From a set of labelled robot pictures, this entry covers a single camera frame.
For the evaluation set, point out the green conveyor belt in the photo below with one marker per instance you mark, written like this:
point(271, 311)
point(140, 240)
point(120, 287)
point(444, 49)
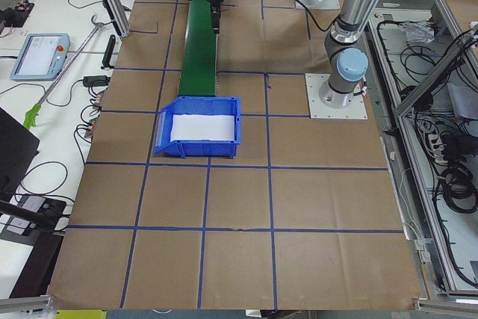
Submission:
point(199, 65)

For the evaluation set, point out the blue bin left side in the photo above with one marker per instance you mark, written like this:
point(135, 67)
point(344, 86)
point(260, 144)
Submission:
point(203, 106)

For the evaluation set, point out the white foam pad left bin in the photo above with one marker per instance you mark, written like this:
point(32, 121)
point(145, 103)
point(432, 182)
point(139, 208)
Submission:
point(203, 127)

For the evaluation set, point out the teach pendant tablet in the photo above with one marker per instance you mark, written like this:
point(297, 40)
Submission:
point(41, 58)

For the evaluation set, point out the black monitor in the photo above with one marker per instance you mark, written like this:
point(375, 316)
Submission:
point(18, 148)

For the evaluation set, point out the green handled reach grabber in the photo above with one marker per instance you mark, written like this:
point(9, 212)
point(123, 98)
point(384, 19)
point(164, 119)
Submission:
point(30, 116)

